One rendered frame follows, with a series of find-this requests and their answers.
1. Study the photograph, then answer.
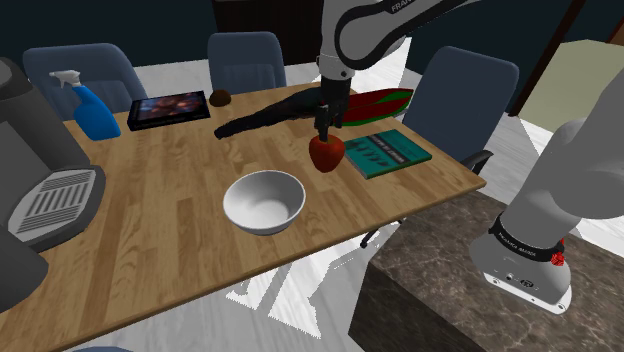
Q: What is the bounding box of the red apple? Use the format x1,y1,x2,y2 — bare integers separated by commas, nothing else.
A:
308,133,347,175

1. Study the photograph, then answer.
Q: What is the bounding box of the red green oval board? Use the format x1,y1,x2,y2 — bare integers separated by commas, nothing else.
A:
340,87,415,128

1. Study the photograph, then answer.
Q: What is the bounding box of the teal book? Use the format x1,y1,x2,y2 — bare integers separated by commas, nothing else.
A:
343,128,434,181

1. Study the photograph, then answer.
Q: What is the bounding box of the blue chair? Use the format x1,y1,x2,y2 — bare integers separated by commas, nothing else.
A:
206,31,288,96
22,42,149,122
359,45,521,250

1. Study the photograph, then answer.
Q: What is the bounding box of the brown round fruit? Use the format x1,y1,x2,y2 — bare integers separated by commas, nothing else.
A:
208,89,233,107

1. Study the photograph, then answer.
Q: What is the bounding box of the white bowl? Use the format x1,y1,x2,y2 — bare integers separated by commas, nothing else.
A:
222,169,307,237

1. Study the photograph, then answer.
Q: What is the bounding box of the black tablet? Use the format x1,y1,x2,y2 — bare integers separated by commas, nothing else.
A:
127,89,212,132

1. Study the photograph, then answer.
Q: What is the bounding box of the wooden table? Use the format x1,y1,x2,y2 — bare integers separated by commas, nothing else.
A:
0,81,488,352

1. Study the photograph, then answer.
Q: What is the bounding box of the dark marble robot stand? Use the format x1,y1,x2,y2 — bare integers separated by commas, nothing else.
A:
347,190,624,352

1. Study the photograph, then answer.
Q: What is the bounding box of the blue spray bottle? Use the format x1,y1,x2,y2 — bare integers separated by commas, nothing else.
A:
49,69,123,142

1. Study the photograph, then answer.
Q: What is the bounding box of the dark grey coffee machine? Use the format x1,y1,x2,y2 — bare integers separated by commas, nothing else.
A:
0,56,107,314

